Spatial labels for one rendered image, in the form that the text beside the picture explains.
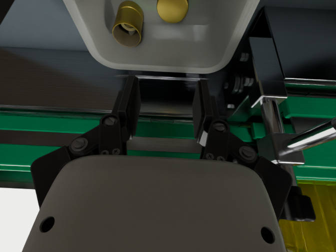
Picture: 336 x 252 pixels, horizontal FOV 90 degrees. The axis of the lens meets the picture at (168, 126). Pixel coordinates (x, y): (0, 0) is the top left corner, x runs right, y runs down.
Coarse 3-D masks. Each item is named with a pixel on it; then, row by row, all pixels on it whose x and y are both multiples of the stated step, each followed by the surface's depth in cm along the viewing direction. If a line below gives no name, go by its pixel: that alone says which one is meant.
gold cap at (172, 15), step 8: (160, 0) 17; (168, 0) 17; (176, 0) 17; (184, 0) 17; (160, 8) 18; (168, 8) 18; (176, 8) 18; (184, 8) 18; (160, 16) 19; (168, 16) 19; (176, 16) 19; (184, 16) 19
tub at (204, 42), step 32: (64, 0) 15; (96, 0) 18; (192, 0) 21; (224, 0) 19; (256, 0) 14; (96, 32) 19; (160, 32) 24; (192, 32) 24; (224, 32) 19; (128, 64) 22; (160, 64) 22; (192, 64) 22; (224, 64) 21
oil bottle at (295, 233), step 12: (300, 180) 26; (312, 180) 26; (312, 192) 26; (324, 192) 26; (312, 204) 25; (324, 204) 25; (324, 216) 24; (288, 228) 27; (300, 228) 24; (312, 228) 24; (324, 228) 24; (288, 240) 26; (300, 240) 24; (312, 240) 23; (324, 240) 23
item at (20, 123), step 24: (0, 120) 27; (24, 120) 27; (48, 120) 28; (72, 120) 28; (96, 120) 28; (0, 144) 26; (24, 144) 26; (48, 144) 26; (144, 144) 27; (168, 144) 27; (192, 144) 27
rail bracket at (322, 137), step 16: (272, 80) 17; (256, 96) 17; (272, 96) 16; (272, 112) 16; (272, 128) 15; (320, 128) 11; (272, 144) 14; (288, 144) 13; (304, 144) 12; (272, 160) 14; (288, 160) 14; (304, 160) 14; (288, 208) 12; (304, 208) 12
